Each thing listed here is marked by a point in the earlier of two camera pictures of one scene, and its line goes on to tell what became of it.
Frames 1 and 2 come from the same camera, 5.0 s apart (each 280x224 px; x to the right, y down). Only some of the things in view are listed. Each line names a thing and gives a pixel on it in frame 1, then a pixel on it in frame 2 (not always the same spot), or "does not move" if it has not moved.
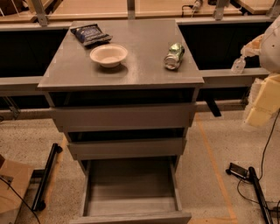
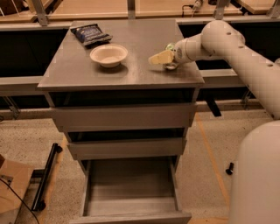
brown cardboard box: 17,176 does not move
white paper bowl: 108,55 does not move
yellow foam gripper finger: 267,101 -> 185,50
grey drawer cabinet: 123,94 does not move
